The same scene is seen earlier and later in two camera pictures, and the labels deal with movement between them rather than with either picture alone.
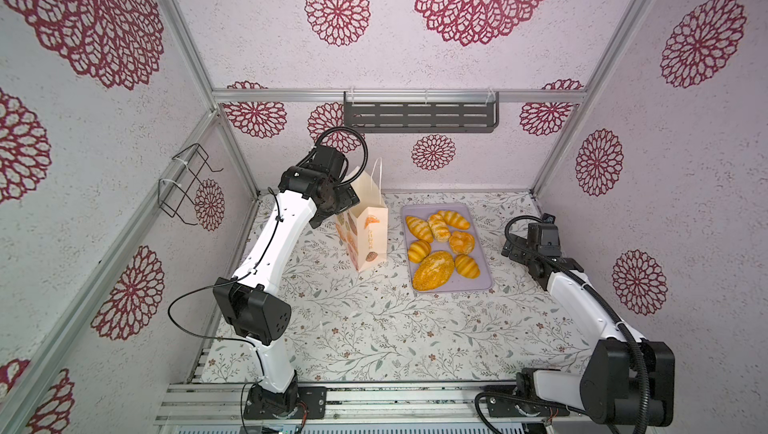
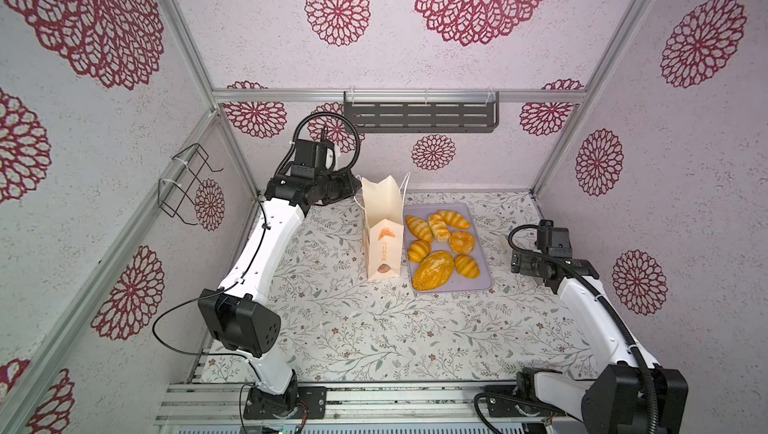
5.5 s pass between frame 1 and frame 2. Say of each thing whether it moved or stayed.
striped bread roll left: stayed
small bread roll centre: stayed
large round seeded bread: stayed
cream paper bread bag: moved
